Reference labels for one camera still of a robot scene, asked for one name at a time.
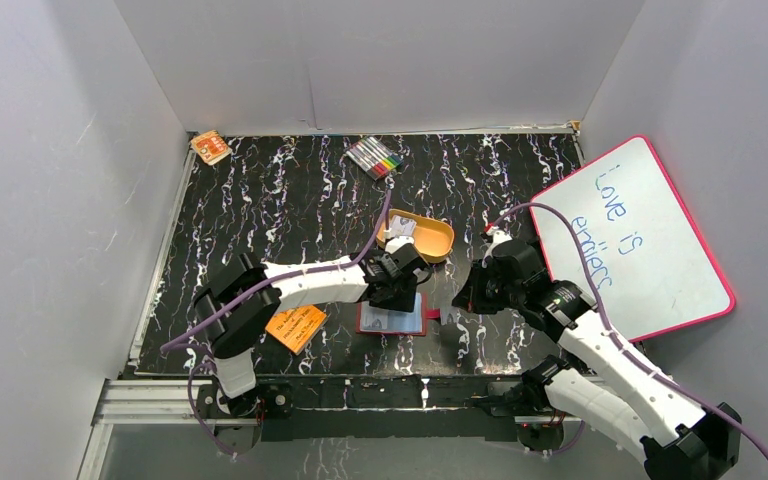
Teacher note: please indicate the pink framed whiteboard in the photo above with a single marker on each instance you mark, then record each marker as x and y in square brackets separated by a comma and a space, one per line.
[618, 225]

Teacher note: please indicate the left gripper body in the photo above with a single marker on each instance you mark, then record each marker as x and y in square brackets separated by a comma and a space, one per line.
[396, 285]

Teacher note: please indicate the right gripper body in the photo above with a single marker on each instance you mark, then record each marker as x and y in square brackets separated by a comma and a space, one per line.
[488, 294]

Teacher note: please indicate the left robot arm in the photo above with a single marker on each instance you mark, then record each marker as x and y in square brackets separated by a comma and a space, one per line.
[256, 291]

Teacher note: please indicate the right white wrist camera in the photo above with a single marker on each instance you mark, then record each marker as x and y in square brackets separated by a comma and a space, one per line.
[493, 237]

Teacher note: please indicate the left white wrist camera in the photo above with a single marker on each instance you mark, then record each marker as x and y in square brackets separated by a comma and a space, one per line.
[392, 241]

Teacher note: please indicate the orange book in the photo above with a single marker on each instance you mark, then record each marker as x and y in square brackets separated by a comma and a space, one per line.
[295, 328]

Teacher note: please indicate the red card holder wallet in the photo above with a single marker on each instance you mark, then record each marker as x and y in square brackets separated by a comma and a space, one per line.
[374, 320]

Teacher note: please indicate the black metal base rail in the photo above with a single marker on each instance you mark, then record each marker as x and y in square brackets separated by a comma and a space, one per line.
[296, 407]

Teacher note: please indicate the orange oval tray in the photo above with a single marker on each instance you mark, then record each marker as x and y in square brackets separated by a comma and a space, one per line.
[434, 239]

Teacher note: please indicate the white card in tray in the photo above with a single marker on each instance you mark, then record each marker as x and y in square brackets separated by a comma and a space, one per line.
[401, 226]

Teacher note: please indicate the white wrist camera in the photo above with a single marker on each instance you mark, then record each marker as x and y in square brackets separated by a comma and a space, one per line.
[392, 241]
[493, 237]

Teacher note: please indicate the small orange card box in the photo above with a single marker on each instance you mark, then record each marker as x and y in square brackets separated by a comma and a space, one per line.
[210, 147]

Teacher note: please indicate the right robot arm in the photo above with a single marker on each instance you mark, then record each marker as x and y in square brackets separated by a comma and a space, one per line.
[672, 436]

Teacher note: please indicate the pack of coloured markers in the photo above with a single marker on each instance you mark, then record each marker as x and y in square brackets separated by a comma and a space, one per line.
[374, 158]

